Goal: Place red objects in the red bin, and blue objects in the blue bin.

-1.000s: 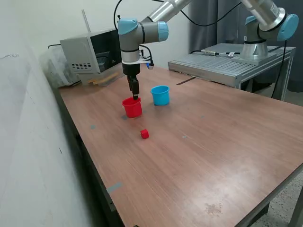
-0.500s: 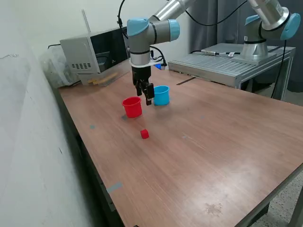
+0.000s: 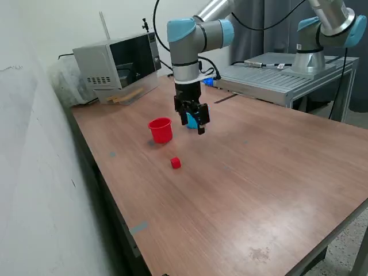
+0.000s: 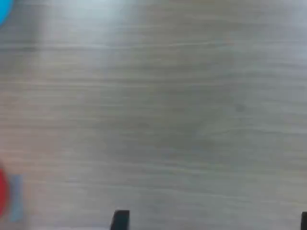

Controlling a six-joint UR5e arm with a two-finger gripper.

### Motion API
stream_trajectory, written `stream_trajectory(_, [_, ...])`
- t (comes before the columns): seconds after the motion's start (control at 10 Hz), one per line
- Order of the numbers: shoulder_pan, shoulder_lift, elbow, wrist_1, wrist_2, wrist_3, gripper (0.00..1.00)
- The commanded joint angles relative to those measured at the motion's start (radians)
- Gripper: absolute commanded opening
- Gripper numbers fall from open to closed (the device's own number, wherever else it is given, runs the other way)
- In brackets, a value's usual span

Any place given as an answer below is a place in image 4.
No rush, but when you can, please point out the red plastic cup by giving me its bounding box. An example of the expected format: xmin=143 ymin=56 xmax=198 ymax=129
xmin=0 ymin=167 xmax=11 ymax=218

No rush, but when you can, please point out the blue plastic cup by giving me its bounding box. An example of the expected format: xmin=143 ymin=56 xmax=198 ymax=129
xmin=0 ymin=0 xmax=14 ymax=26

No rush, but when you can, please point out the small blue-grey tape piece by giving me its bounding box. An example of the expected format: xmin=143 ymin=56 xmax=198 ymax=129
xmin=9 ymin=174 xmax=24 ymax=222

